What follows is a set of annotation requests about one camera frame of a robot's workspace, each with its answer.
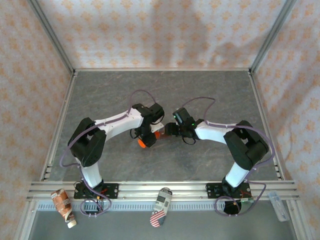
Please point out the aluminium table edge rail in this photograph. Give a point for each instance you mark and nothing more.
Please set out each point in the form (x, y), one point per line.
(67, 100)
(259, 100)

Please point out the aluminium front rail beam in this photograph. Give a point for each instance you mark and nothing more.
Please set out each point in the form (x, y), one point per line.
(190, 190)

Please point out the aluminium frame post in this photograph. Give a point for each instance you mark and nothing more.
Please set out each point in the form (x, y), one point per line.
(53, 37)
(271, 37)

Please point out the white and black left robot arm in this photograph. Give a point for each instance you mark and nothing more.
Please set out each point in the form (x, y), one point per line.
(120, 122)

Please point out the brown squeeze tube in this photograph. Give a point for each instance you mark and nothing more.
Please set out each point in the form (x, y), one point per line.
(62, 202)

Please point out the small green circuit board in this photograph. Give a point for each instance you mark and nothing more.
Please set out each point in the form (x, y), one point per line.
(247, 200)

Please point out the clear plastic syringe package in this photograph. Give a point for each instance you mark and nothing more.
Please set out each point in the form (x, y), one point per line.
(278, 206)

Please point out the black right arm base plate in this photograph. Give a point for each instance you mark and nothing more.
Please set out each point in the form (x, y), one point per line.
(213, 190)

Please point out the flag print case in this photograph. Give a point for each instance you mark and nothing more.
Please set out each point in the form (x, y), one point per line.
(162, 202)

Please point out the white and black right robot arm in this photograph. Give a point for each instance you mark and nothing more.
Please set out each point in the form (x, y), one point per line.
(212, 132)

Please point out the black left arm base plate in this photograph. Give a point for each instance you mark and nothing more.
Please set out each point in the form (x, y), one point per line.
(111, 190)

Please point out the orange pill bottle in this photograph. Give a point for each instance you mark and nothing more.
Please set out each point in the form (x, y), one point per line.
(141, 143)

